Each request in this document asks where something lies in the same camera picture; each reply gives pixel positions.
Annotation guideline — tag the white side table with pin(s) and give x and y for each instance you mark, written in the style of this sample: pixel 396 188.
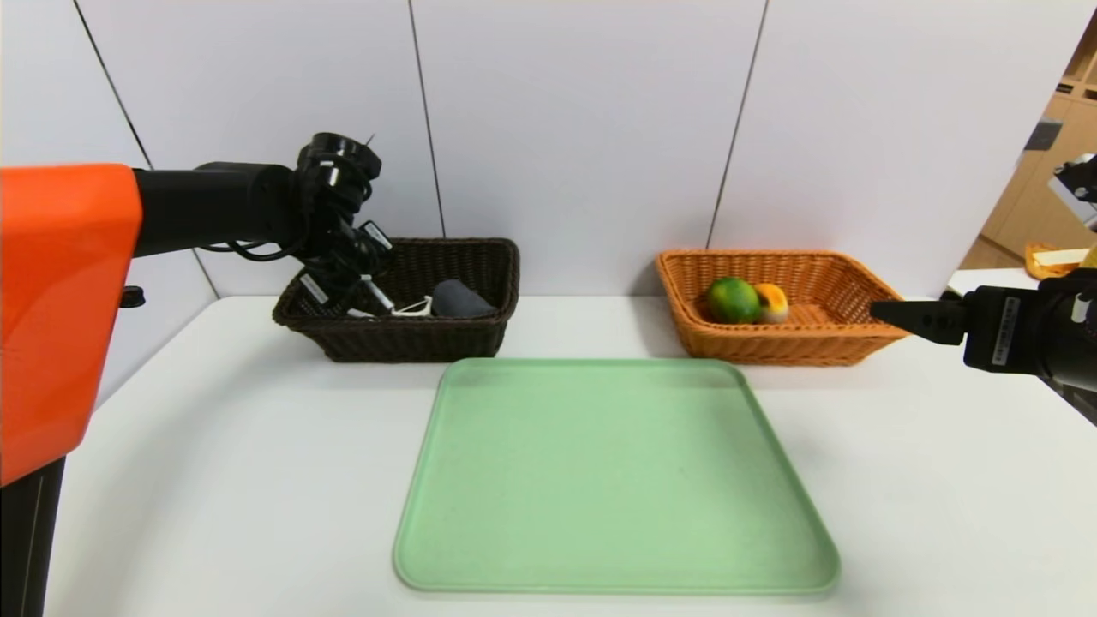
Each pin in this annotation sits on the white side table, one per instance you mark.
pixel 986 279

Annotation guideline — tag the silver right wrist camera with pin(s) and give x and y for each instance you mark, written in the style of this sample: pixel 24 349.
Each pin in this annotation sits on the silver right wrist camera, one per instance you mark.
pixel 1078 188

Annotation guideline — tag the green round citrus fruit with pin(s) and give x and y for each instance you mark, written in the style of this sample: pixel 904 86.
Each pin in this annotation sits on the green round citrus fruit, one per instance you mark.
pixel 733 300

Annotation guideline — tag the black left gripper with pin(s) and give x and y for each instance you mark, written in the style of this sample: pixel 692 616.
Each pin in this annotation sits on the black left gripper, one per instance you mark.
pixel 315 290

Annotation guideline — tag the orange wicker basket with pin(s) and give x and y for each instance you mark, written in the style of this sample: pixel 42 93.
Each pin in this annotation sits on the orange wicker basket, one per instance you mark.
pixel 771 343

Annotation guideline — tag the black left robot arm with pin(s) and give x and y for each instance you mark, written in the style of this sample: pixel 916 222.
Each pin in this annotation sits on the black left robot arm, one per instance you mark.
pixel 86 300

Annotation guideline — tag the dark brown wicker basket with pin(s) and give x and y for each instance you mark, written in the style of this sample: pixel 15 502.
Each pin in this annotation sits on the dark brown wicker basket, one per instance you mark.
pixel 411 338

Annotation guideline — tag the dark grey towel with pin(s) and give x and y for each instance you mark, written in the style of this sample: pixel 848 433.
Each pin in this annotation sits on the dark grey towel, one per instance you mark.
pixel 461 300

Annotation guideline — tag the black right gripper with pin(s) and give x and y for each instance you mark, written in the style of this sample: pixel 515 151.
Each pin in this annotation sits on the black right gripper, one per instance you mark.
pixel 997 329

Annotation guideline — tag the light green plastic tray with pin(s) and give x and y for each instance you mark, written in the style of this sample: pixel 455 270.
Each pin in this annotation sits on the light green plastic tray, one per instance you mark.
pixel 600 480

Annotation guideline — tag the yellow bottle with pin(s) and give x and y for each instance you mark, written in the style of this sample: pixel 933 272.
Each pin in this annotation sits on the yellow bottle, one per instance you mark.
pixel 1090 257

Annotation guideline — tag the yellow topped round pastry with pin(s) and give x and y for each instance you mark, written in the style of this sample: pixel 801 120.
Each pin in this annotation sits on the yellow topped round pastry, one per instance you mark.
pixel 774 302

